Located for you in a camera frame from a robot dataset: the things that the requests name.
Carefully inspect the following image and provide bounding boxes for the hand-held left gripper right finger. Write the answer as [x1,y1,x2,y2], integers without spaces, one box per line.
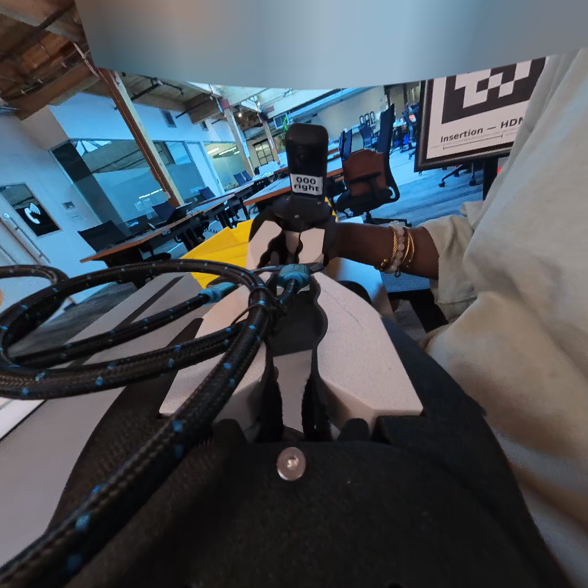
[301,272,423,442]

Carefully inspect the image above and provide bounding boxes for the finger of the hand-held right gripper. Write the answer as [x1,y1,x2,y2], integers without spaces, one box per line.
[247,220,289,273]
[288,228,328,269]

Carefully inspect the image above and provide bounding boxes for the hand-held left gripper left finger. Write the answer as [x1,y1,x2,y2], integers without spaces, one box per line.
[159,285,276,430]

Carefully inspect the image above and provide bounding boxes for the black braided hdmi cable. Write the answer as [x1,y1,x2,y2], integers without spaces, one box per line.
[0,258,324,588]

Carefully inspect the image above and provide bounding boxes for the yellow plastic bin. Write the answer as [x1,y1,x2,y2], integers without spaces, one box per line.
[179,220,258,288]

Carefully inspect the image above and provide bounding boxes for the person's right forearm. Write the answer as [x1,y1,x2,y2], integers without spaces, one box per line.
[404,215,478,318]

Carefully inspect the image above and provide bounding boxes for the person's right hand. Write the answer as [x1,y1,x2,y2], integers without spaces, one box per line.
[331,222,391,273]

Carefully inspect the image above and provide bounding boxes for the wooden office desk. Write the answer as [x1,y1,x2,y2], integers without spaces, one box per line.
[80,213,209,276]
[243,168,345,209]

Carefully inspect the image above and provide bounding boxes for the brown black office chair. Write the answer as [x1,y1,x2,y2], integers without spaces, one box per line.
[335,105,412,226]

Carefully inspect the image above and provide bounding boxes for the framed printed tag sign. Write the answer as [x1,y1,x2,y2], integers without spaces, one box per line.
[413,57,547,173]

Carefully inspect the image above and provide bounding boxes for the phone booth window sign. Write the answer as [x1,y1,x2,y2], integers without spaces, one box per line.
[16,202,60,237]

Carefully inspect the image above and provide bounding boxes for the gold and pearl bracelets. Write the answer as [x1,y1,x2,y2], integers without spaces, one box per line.
[373,220,416,277]

